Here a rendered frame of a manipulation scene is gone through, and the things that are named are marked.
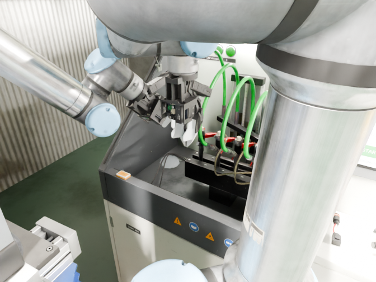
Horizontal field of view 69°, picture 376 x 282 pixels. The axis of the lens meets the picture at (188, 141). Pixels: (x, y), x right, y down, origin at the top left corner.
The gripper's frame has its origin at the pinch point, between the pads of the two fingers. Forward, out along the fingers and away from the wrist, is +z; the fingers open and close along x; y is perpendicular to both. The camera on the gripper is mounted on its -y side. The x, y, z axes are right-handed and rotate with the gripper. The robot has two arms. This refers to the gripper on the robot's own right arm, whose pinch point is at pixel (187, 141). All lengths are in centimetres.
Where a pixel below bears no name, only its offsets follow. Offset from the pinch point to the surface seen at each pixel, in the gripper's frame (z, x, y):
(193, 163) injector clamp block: 24.9, -12.7, -24.6
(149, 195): 29.9, -18.9, -3.0
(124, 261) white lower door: 80, -39, -3
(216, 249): 40.8, 9.6, -3.0
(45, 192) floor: 123, -180, -41
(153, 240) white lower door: 53, -19, -3
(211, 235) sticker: 35.3, 7.5, -2.9
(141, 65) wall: 46, -215, -222
